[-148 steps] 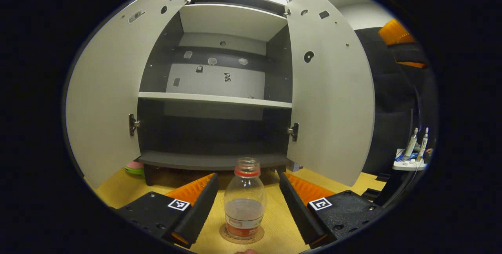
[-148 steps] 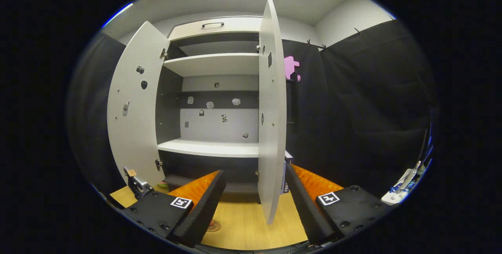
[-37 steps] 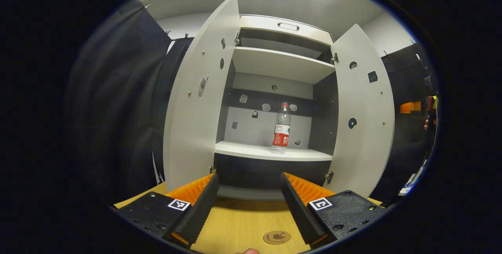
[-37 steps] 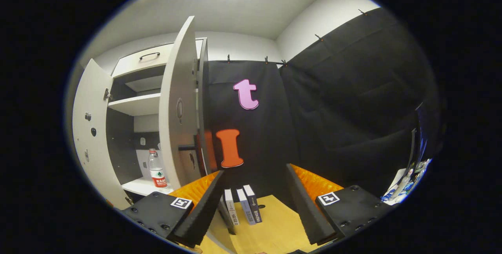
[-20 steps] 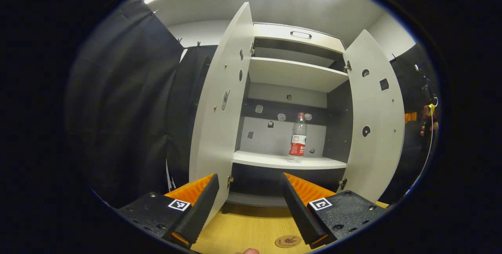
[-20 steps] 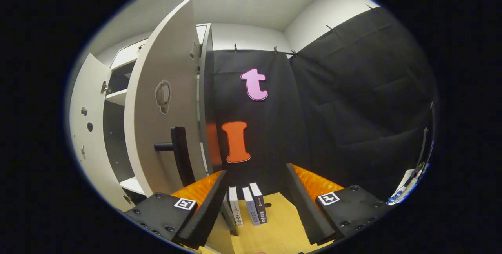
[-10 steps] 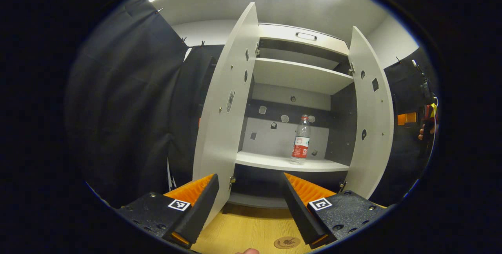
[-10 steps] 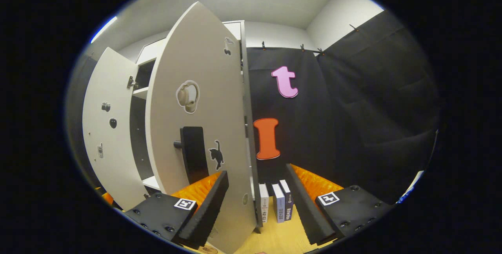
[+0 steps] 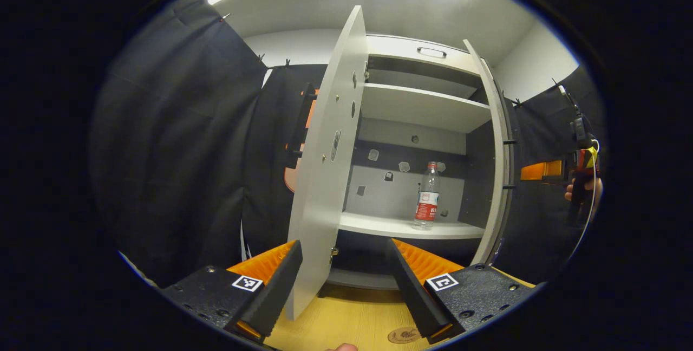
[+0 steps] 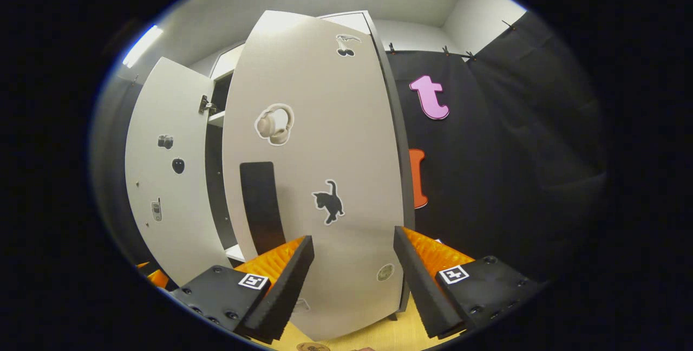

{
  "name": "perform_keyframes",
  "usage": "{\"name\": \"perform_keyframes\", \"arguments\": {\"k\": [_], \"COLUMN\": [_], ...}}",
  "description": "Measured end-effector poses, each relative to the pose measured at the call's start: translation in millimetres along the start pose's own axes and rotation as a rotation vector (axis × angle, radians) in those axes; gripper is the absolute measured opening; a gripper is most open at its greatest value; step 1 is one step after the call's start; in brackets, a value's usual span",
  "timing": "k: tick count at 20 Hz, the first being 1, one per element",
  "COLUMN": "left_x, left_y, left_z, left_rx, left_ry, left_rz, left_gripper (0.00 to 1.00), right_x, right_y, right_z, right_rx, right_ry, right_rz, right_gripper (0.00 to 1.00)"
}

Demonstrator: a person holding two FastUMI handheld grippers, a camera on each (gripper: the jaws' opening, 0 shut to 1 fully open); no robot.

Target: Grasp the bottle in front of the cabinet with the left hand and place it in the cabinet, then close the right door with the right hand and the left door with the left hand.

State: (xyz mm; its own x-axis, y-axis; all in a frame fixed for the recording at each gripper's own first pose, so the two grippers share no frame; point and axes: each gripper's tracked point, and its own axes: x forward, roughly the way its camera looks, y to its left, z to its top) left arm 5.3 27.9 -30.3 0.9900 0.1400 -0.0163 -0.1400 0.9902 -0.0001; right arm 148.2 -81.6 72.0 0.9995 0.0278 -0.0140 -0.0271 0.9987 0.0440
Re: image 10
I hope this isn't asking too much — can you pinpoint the long ceiling light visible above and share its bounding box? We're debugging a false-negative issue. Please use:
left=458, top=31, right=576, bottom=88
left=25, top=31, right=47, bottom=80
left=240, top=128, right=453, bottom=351
left=122, top=25, right=163, bottom=68

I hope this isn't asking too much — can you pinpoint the black door handle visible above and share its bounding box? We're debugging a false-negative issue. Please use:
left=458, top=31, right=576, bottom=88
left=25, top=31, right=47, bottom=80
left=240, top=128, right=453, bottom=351
left=240, top=161, right=286, bottom=255

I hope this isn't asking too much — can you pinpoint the white cabinet door phone sticker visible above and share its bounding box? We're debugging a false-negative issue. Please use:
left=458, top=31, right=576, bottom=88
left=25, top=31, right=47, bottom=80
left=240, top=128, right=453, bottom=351
left=125, top=57, right=233, bottom=287

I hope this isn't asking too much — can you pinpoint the white cabinet door headphone sticker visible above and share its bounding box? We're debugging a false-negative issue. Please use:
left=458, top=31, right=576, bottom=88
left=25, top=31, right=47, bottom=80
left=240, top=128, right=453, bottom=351
left=222, top=10, right=415, bottom=342

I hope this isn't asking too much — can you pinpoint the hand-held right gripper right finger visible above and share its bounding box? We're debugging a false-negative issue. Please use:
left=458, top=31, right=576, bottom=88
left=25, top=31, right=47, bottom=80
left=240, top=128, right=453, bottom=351
left=394, top=226, right=542, bottom=340

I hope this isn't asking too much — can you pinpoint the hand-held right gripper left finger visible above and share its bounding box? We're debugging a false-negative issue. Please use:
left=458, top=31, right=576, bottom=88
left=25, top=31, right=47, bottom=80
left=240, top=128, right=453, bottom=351
left=171, top=235, right=315, bottom=343

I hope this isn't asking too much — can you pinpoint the white cabinet body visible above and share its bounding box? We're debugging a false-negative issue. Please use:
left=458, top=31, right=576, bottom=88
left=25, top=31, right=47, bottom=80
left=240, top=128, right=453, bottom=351
left=203, top=11, right=407, bottom=322

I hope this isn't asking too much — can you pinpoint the black backdrop cloth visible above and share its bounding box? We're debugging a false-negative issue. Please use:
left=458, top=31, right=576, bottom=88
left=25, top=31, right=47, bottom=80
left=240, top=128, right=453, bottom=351
left=89, top=12, right=610, bottom=287

